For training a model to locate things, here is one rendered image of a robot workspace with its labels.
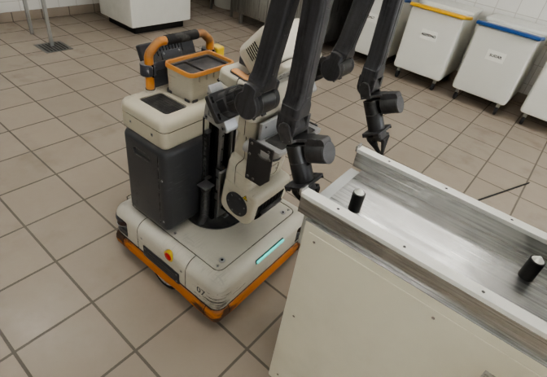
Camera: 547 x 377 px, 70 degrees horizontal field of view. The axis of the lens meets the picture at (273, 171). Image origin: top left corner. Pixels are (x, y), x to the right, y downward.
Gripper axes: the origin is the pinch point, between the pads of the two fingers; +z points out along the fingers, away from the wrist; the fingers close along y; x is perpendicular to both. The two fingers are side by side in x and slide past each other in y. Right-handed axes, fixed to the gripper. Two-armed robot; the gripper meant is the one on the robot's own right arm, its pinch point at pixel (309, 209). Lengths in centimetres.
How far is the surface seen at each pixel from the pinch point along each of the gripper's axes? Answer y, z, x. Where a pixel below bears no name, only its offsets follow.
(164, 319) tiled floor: -18, 51, 72
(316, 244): -11.7, 2.6, -9.0
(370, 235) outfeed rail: -10.8, -2.1, -23.7
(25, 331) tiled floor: -56, 37, 102
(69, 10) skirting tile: 160, -120, 412
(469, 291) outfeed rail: -10.8, 6.9, -43.2
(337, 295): -11.6, 17.2, -12.2
